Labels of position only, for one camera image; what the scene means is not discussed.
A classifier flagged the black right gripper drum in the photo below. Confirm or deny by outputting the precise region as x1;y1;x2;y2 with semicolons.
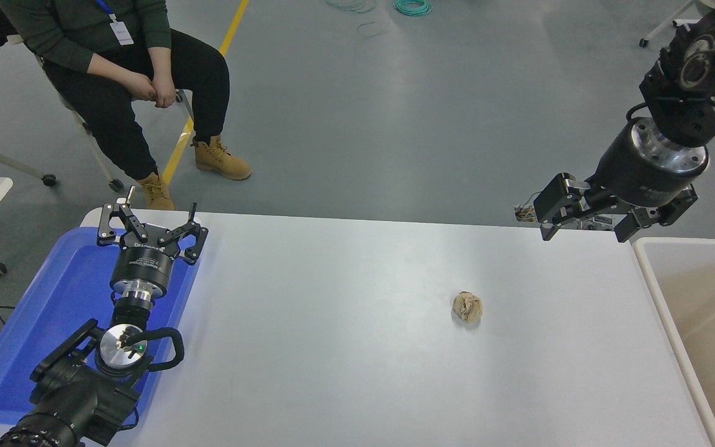
587;124;701;210

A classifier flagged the seated person's right hand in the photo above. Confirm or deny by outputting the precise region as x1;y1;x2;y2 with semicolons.
123;71;157;102

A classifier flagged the white rolling frame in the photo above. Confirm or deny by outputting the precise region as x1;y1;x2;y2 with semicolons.
639;0;703;48

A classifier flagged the grey rolling chair base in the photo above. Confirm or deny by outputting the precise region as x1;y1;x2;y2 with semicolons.
0;84;58;188

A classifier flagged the white chair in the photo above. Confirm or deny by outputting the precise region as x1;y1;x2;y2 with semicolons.
7;34;195;192

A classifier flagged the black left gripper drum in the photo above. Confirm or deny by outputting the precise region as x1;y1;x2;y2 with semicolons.
111;240;176;293

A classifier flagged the tan paper ball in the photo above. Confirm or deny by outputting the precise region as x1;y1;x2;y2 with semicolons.
452;291;484;323

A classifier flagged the large pale bin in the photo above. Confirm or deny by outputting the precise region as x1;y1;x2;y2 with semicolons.
633;237;715;447

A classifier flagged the pale cable coil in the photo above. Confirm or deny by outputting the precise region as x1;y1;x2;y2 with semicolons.
325;0;377;14

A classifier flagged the seated person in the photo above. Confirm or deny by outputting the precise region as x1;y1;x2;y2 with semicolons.
0;0;253;212

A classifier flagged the seated person's left hand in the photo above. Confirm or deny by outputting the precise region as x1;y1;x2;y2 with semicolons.
152;73;177;109

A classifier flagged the teal cable coil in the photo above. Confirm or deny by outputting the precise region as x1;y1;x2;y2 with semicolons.
393;0;433;17

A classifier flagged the blue plastic tray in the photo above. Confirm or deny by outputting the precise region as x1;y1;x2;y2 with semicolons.
0;226;202;427

